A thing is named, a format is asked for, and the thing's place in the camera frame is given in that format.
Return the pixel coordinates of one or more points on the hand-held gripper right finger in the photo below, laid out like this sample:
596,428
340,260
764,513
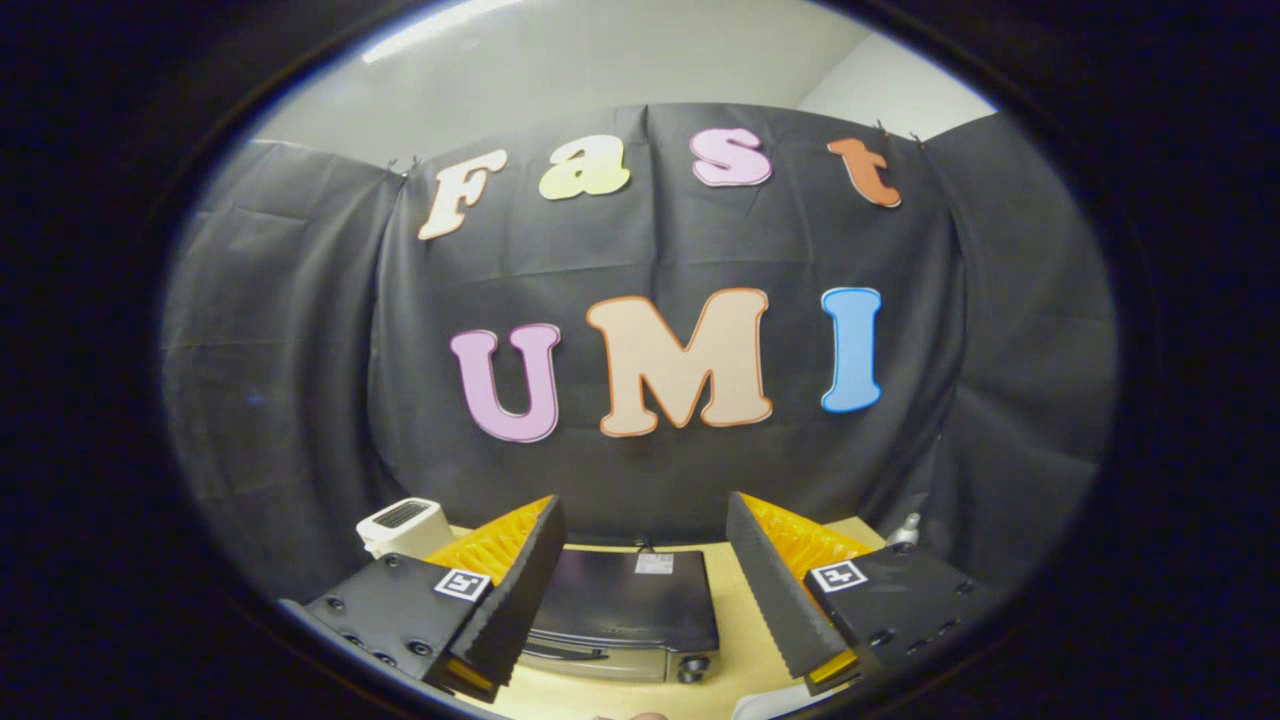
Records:
778,590

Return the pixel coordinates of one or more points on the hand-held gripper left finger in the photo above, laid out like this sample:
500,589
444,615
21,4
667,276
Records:
520,590

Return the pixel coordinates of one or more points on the black toaster oven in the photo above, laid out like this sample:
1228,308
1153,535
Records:
625,600

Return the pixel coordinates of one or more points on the white pop-up toaster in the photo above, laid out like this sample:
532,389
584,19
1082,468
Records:
405,520

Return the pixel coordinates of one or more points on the white bottle with pink label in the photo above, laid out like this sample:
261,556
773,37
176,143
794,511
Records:
905,532

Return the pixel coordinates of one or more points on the black backdrop cloth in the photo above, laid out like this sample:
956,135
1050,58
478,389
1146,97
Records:
300,350

